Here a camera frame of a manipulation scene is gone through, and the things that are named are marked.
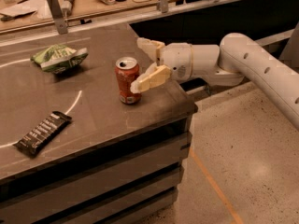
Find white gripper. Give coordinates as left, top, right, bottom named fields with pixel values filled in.
left=130, top=37, right=192, bottom=93

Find red coke can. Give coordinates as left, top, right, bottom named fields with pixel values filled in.
left=115, top=57, right=141, bottom=105

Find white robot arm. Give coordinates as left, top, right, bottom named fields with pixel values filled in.
left=130, top=33, right=299, bottom=129

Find green chip bag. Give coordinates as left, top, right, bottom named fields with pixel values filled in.
left=30, top=44, right=88, bottom=74

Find caulk tube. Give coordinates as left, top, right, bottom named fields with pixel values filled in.
left=61, top=0, right=75, bottom=17

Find dark cabinet with drawers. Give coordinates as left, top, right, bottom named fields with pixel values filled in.
left=0, top=24, right=196, bottom=224

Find white paper sheets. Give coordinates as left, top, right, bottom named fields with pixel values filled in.
left=0, top=0, right=45, bottom=18

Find black snack bar wrapper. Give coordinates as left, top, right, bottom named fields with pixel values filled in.
left=14, top=111, right=72, bottom=157

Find left metal bracket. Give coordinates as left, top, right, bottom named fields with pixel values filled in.
left=47, top=0, right=68, bottom=35

